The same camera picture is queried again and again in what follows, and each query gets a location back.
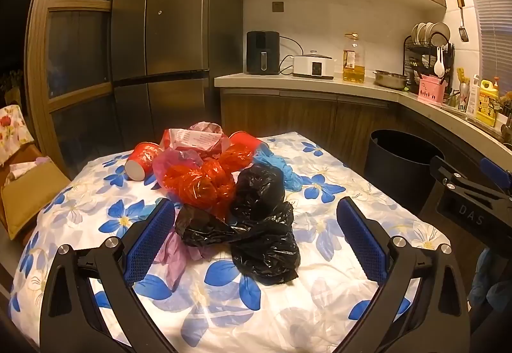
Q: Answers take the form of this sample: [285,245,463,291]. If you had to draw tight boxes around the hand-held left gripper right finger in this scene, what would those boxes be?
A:
[336,196,470,353]

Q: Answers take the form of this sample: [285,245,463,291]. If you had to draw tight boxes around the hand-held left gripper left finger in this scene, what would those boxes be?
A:
[40,198,179,353]

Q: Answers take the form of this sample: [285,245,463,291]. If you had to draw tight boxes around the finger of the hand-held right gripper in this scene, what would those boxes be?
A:
[479,156,512,185]
[430,155,512,204]

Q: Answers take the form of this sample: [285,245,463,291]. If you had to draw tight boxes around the black trash bin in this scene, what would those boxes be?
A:
[365,130,446,216]

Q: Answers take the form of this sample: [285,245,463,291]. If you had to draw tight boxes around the red plastic bag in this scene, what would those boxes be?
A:
[162,145,255,216]

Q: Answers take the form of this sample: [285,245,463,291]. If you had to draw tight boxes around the translucent pink plastic bag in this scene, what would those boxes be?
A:
[152,148,205,194]

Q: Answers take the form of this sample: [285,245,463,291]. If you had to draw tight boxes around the red paper cup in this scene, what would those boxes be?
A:
[229,131,269,156]
[125,142,161,181]

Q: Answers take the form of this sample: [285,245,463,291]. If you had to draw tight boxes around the black plastic bag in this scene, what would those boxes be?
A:
[175,163,301,286]

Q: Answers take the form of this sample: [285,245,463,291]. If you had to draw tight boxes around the red and white printed bag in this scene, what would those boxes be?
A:
[160,122,231,157]

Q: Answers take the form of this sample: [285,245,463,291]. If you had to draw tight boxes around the person's right hand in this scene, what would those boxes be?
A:
[471,250,512,310]

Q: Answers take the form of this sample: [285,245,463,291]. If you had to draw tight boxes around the yellow detergent bottle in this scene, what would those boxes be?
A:
[476,77,501,127]

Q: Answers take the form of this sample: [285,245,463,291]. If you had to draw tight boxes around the blue floral blanket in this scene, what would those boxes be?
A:
[10,132,451,353]

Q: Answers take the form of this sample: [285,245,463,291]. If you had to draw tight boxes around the white pump bottle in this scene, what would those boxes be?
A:
[466,74,481,116]

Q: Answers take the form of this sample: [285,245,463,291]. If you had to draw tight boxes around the green beer can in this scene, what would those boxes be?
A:
[457,82,471,113]

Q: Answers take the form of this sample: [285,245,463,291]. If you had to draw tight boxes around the pink utensil basket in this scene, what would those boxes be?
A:
[417,75,448,105]

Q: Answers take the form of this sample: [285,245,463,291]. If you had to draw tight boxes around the white rice spoon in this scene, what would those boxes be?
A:
[434,45,446,78]

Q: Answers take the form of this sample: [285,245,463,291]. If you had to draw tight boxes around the steel bowl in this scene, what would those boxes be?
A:
[373,70,410,90]

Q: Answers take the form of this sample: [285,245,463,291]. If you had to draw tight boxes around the black dish rack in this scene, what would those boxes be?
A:
[403,22,456,93]

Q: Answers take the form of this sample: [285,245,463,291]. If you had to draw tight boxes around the chair with tan cushion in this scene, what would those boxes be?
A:
[0,155,73,242]

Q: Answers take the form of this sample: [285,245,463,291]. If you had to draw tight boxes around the hanging slotted spatula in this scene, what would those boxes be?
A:
[457,0,470,43]

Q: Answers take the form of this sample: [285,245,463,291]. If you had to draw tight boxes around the row of white plates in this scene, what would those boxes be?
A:
[411,22,451,47]

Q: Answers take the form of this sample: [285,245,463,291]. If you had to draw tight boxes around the wooden lower cabinets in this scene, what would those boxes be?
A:
[220,89,512,194]

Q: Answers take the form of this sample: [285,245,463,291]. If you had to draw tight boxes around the cooking oil bottle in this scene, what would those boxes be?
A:
[342,33,367,83]

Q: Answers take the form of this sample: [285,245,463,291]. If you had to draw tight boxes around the window blinds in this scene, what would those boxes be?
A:
[456,0,512,94]

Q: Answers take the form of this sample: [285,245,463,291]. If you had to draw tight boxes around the red floral cloth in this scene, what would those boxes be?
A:
[0,104,35,166]

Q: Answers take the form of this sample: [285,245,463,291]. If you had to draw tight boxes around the white electric cooker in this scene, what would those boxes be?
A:
[292,51,335,79]

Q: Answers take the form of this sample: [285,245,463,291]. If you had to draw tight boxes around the stone kitchen countertop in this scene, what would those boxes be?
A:
[214,72,512,162]

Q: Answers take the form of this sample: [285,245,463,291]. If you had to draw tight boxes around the wooden framed glass door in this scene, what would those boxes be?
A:
[26,0,139,180]

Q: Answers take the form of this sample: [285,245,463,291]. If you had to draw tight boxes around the dark steel refrigerator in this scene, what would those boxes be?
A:
[110,0,244,162]

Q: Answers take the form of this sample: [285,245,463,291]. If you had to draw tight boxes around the black air fryer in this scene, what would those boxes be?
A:
[246,31,281,76]

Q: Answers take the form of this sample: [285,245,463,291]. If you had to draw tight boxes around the black power cable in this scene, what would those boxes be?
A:
[279,36,305,76]

